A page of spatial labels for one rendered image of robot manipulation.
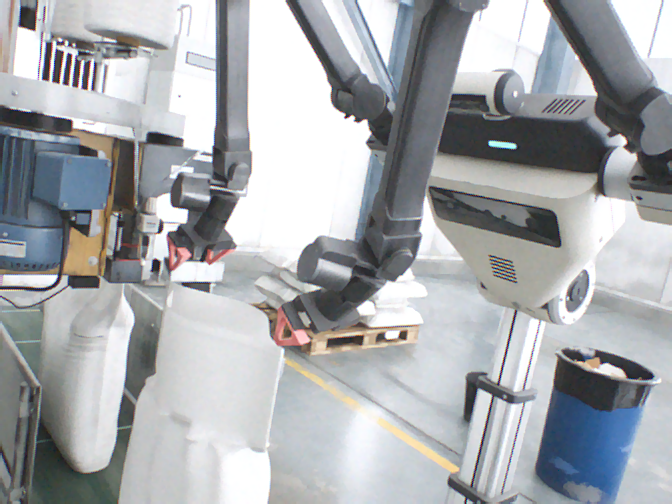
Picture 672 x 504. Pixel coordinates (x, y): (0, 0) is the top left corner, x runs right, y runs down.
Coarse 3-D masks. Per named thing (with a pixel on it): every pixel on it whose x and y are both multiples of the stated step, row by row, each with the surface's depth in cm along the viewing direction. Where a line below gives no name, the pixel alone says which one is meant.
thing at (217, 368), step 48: (192, 336) 108; (240, 336) 105; (192, 384) 109; (240, 384) 106; (144, 432) 122; (192, 432) 108; (240, 432) 107; (144, 480) 121; (192, 480) 107; (240, 480) 107
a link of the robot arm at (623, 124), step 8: (608, 112) 80; (616, 112) 78; (608, 120) 81; (616, 120) 79; (624, 120) 77; (632, 120) 76; (616, 128) 80; (624, 128) 78; (632, 128) 76; (608, 136) 83; (624, 136) 79; (632, 144) 78; (632, 152) 79
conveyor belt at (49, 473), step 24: (0, 312) 273; (24, 312) 279; (24, 336) 250; (48, 432) 180; (120, 432) 188; (48, 456) 167; (120, 456) 174; (48, 480) 157; (72, 480) 158; (96, 480) 160; (120, 480) 162
